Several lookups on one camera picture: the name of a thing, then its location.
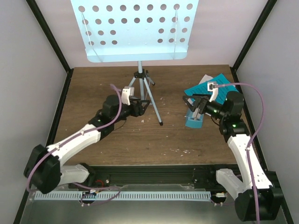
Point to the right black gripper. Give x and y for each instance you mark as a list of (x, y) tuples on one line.
[(204, 100)]

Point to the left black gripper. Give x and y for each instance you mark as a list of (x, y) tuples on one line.
[(140, 111)]

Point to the blue metronome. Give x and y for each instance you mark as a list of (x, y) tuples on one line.
[(191, 122)]

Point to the white sheet music page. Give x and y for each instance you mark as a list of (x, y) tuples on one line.
[(205, 78)]

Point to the light blue music stand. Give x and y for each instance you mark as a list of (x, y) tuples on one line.
[(135, 31)]

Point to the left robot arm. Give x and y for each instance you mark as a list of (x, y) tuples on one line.
[(46, 168)]

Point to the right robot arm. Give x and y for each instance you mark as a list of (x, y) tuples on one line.
[(255, 196)]

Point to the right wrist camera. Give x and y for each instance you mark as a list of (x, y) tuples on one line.
[(212, 87)]

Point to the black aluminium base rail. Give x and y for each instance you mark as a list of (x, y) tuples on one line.
[(199, 176)]

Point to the light blue slotted cable duct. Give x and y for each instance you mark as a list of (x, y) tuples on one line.
[(127, 195)]

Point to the right black frame post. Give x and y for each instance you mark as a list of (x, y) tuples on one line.
[(254, 33)]

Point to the black frame post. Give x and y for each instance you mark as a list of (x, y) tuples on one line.
[(254, 33), (48, 33)]

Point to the left black frame post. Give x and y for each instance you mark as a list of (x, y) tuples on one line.
[(48, 33)]

